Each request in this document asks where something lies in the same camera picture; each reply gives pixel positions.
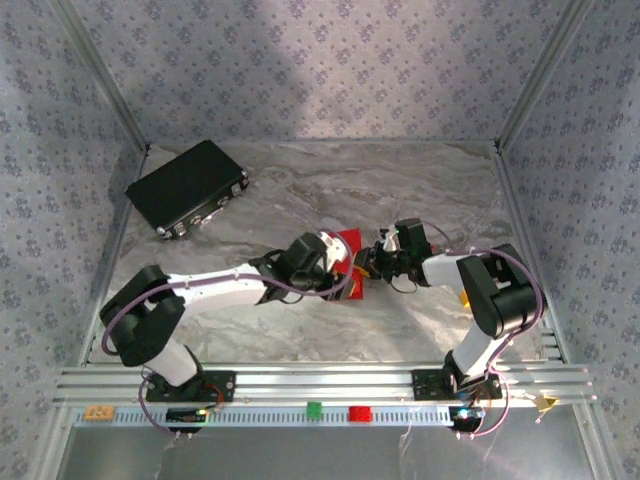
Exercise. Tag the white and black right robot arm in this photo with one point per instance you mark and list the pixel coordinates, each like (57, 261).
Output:
(475, 355)

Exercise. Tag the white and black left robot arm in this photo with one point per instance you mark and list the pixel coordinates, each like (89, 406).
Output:
(220, 287)

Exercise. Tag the small yellow object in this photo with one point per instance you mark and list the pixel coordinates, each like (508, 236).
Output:
(464, 299)

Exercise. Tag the small green block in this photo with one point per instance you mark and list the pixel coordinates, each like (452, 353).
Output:
(314, 410)

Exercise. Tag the black case with silver latches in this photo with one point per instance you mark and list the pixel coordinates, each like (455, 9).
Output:
(185, 185)

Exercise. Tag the brass coloured tag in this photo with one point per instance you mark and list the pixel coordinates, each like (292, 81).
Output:
(545, 402)

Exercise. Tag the orange tag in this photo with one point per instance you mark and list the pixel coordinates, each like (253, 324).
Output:
(99, 413)

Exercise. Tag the aluminium mounting rail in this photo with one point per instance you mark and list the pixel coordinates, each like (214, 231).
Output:
(320, 385)

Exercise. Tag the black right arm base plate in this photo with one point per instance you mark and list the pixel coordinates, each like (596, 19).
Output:
(425, 385)

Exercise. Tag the aluminium frame bar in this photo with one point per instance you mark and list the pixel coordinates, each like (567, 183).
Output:
(526, 240)
(116, 250)
(542, 75)

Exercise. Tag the red block on duct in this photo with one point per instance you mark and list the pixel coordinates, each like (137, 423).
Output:
(360, 414)

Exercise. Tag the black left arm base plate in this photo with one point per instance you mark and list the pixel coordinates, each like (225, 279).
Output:
(220, 387)

